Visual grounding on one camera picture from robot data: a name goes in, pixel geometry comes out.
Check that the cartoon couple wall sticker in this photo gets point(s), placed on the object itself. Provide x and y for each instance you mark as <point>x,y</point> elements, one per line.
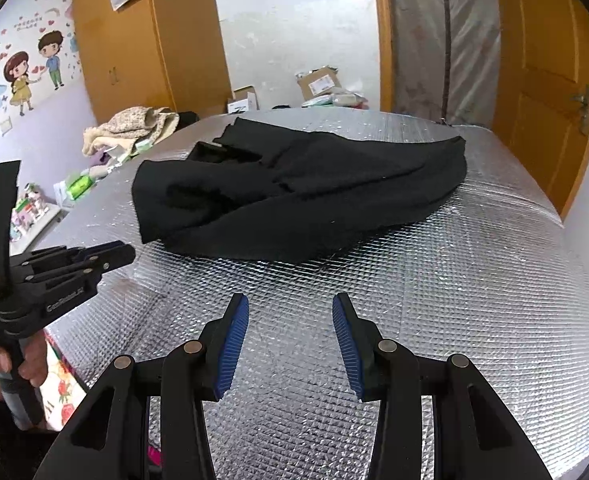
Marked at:
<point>21,74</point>

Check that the black garment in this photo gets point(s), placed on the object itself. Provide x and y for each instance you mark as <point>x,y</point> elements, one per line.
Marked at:
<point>262,192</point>

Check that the beige floral blanket pile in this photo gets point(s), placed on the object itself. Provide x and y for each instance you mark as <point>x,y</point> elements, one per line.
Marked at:
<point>130,126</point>

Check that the person's left hand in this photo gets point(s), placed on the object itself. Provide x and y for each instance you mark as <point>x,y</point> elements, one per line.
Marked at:
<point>34,367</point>

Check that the translucent plastic door curtain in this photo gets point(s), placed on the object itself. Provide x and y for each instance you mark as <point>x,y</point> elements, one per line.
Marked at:
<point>446,60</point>

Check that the orange wooden wardrobe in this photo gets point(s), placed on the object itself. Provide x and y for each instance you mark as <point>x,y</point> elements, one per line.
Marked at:
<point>152,53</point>

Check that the green tissue pack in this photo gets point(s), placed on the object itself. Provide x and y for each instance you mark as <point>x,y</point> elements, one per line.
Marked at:
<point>77,186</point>

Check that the white small cardboard box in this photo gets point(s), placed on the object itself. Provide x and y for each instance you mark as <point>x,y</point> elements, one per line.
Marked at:
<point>242,100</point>

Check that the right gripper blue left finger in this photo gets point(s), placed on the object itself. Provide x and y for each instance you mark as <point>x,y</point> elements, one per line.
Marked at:
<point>222,340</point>

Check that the brown cardboard box with label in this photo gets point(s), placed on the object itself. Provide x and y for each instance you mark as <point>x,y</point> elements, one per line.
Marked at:
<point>317,82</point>

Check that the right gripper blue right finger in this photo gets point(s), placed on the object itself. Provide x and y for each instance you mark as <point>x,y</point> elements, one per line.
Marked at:
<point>358,341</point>

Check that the orange wooden door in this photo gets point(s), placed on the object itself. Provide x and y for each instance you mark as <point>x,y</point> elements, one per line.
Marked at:
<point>542,107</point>

